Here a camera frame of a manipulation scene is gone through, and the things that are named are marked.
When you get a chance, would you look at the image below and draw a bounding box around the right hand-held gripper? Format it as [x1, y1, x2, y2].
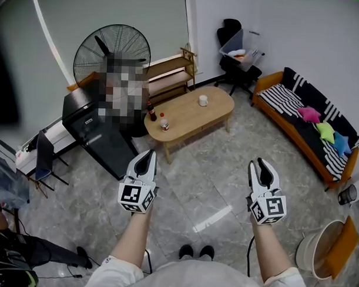
[244, 156, 290, 226]

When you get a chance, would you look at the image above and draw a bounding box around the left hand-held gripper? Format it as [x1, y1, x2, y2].
[117, 148, 161, 215]

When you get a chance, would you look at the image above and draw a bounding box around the person's left forearm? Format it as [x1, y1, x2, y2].
[109, 209, 153, 269]

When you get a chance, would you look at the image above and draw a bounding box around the person's right forearm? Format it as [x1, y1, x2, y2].
[247, 221, 296, 285]

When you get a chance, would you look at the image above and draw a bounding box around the wooden oval coffee table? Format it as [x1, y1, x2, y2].
[142, 84, 236, 167]

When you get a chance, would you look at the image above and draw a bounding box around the red-capped labelled bottle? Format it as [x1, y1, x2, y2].
[159, 112, 170, 132]

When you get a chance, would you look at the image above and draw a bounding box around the dark cola bottle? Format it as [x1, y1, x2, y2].
[146, 101, 159, 123]

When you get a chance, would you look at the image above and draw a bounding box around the black white striped blanket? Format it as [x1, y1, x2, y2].
[253, 66, 359, 184]

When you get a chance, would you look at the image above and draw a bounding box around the green star pillow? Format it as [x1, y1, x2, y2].
[315, 121, 337, 145]

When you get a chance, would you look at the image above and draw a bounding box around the pink star pillow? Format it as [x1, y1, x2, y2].
[297, 105, 323, 124]

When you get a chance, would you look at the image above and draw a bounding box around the blue star pillow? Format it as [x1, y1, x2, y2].
[331, 131, 353, 159]

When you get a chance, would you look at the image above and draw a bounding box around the black mesh wastebasket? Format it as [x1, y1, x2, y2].
[337, 183, 359, 207]

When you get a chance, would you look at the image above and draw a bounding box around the white round tub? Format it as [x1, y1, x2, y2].
[294, 218, 347, 282]

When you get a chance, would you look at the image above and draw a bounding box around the person's right black shoe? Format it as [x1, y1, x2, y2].
[199, 244, 216, 260]

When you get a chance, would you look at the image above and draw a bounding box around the person's black shoe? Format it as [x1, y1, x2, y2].
[199, 244, 216, 260]
[179, 243, 195, 261]

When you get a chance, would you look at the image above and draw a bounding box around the person's left black shoe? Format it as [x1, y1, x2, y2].
[179, 243, 195, 261]

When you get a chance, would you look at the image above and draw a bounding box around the wooden shelf rack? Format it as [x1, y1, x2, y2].
[143, 46, 199, 108]

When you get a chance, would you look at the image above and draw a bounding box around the orange sofa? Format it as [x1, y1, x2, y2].
[248, 65, 359, 193]

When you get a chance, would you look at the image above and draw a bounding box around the dark folding chair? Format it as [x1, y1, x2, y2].
[33, 129, 72, 199]

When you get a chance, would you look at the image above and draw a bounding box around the orange cushion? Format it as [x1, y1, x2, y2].
[321, 215, 359, 281]

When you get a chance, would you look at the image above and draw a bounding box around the black office chair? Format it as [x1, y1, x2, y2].
[213, 18, 265, 98]

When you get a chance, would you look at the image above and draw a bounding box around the person's light grey shirt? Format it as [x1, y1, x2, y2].
[80, 252, 316, 287]

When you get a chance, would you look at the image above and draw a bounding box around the large black floor fan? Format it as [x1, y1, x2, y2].
[71, 22, 153, 139]

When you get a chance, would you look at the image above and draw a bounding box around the clear plastic storage box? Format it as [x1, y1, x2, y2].
[218, 27, 266, 74]

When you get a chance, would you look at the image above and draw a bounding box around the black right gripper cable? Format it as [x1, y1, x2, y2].
[246, 235, 256, 277]

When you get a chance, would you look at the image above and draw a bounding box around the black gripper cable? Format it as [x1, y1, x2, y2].
[246, 235, 256, 277]
[143, 248, 153, 275]

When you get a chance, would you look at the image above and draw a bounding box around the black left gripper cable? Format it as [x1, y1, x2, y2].
[143, 248, 153, 275]

